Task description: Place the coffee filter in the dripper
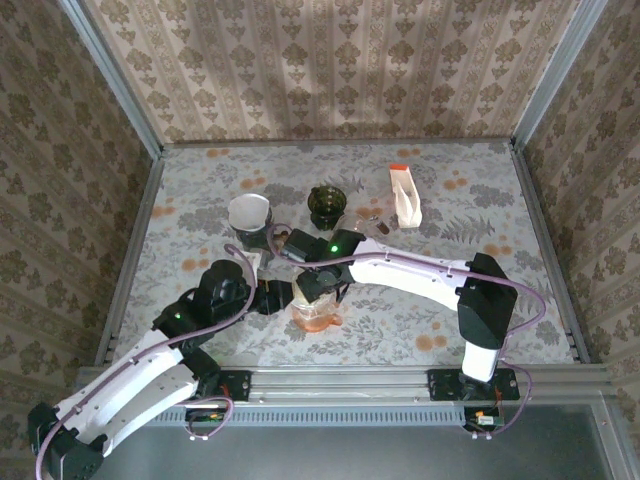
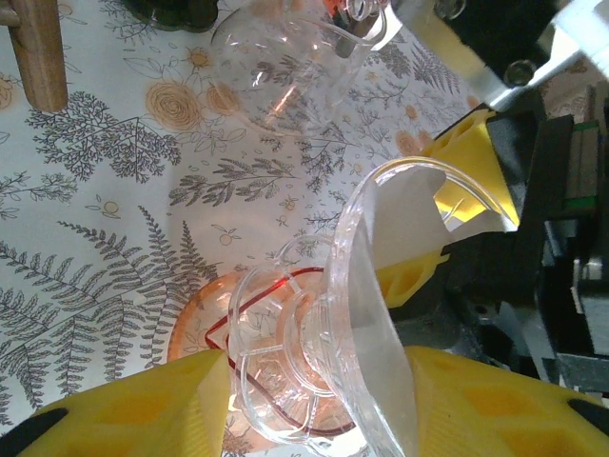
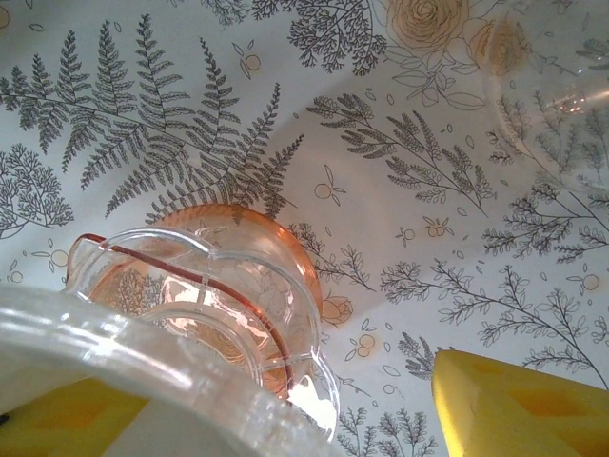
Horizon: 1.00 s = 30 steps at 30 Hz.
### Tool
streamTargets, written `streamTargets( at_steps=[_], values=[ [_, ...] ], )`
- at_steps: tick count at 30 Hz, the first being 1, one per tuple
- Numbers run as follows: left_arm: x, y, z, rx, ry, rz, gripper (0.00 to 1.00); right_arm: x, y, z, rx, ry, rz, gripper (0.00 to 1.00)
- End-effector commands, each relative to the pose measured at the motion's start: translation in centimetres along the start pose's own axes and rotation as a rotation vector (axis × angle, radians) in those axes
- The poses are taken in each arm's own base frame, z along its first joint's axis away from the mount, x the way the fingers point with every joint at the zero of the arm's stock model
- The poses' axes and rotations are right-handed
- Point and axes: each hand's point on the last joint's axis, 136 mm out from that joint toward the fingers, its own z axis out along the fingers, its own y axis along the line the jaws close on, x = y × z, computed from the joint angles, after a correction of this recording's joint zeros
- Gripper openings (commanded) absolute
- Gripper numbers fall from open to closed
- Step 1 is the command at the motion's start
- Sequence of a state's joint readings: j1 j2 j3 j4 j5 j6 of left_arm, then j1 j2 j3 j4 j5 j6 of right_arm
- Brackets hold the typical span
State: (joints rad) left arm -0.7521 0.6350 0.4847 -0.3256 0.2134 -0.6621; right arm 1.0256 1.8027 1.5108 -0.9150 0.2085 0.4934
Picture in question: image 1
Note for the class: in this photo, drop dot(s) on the white paper coffee filter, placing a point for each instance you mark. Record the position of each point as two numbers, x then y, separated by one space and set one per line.
306 295

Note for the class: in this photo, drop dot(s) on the orange glass dripper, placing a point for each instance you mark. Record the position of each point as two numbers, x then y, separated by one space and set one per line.
315 320

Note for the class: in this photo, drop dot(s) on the dark green glass dripper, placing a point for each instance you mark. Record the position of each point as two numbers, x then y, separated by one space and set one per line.
325 205

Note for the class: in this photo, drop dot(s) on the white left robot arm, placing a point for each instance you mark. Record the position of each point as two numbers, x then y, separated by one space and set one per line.
150 360

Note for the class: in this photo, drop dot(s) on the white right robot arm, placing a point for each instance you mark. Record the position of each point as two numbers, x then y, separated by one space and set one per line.
400 270

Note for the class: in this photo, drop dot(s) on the white paper filter stack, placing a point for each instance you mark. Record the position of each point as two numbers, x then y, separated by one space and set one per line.
410 215

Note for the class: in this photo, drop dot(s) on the orange coffee filter box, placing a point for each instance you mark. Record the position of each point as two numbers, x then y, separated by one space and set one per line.
399 167

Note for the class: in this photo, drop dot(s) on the small electronics board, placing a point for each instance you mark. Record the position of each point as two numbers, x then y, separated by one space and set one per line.
484 420
205 419

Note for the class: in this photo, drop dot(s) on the floral patterned table cover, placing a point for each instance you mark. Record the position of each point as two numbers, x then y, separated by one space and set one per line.
200 175

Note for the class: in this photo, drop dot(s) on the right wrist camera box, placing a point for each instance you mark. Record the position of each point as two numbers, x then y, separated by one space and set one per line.
302 245

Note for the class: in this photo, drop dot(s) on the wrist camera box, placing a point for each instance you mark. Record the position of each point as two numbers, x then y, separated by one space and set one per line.
220 290
302 245

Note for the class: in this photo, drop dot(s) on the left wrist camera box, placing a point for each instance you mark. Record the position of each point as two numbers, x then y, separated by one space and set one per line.
220 290

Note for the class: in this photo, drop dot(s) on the aluminium table side rail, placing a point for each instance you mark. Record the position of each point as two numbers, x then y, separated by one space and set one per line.
132 250
547 250

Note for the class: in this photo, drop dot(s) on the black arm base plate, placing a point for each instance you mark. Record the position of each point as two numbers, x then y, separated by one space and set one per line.
237 385
442 385

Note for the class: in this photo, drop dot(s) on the aluminium mounting rail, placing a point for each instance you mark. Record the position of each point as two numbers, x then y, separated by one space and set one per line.
340 385

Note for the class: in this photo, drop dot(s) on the aluminium frame post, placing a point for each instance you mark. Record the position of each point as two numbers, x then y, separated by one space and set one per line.
110 75
560 70

